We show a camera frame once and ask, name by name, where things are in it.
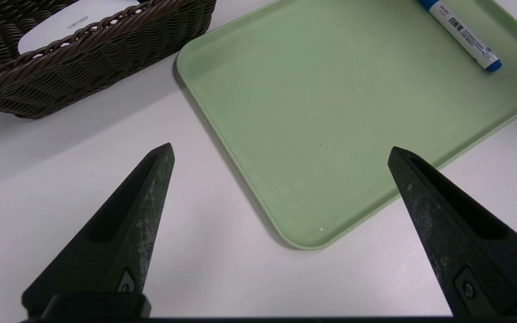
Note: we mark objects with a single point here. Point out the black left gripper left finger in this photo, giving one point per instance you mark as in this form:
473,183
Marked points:
119,237

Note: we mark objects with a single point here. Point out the dark brown wicker basket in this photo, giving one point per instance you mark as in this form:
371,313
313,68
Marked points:
83,72

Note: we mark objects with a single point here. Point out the light green plastic tray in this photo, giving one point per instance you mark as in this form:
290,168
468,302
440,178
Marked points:
330,112

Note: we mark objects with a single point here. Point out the white rectangular whiteboard eraser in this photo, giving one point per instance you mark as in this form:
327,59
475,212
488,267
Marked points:
61,22

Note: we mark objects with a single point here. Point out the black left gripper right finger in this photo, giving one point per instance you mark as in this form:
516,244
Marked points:
469,255

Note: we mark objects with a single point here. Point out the blue capped whiteboard marker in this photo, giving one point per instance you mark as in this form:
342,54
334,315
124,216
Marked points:
460,33

